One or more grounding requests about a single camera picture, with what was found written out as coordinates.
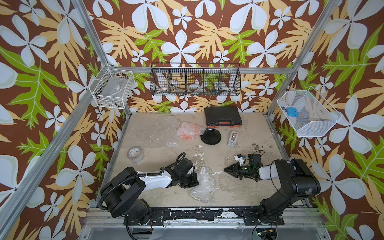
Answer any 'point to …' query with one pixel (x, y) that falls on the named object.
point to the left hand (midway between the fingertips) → (200, 182)
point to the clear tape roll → (135, 154)
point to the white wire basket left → (113, 87)
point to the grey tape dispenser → (233, 139)
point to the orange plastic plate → (190, 132)
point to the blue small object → (292, 111)
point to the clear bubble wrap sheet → (202, 129)
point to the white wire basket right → (307, 113)
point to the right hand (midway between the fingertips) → (224, 169)
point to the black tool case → (222, 116)
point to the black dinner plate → (211, 136)
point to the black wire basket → (195, 79)
